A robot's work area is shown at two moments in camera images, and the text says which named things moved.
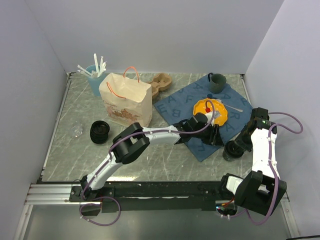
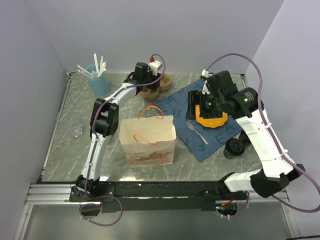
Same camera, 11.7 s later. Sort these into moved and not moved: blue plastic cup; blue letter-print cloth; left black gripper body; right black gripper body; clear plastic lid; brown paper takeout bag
Moved: left black gripper body; brown paper takeout bag; right black gripper body
Not moved: clear plastic lid; blue letter-print cloth; blue plastic cup
